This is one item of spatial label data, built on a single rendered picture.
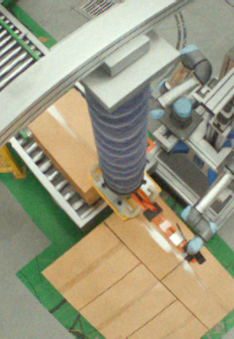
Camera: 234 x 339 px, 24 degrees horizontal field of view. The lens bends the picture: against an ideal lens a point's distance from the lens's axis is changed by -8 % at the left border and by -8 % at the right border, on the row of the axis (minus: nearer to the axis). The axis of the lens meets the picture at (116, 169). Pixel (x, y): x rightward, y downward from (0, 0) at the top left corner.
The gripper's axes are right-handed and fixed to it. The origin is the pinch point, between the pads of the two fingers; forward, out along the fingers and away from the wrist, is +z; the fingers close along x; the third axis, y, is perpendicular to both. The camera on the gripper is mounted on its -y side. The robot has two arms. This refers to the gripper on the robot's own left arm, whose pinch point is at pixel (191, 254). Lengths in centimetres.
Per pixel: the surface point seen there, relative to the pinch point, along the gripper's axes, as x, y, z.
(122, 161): 8, 51, -77
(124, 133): 7, 50, -116
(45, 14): -65, 264, 119
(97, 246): 36, 49, 65
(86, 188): 18, 75, 24
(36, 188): 42, 124, 119
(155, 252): 8, 20, 65
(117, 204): 12, 53, 9
